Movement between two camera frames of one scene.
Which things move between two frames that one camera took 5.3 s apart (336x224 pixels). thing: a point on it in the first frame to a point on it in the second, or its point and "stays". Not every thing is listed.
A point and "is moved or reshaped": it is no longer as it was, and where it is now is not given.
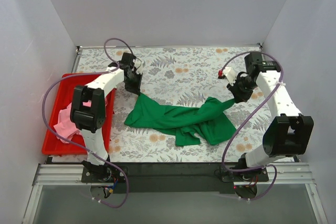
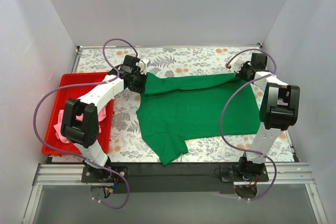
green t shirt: x=208 y=123 is moved or reshaped
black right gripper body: x=239 y=95 to x=243 y=74
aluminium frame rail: x=277 y=174 stays
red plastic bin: x=54 y=144 stays
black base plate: x=173 y=177 stays
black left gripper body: x=134 y=83 stays
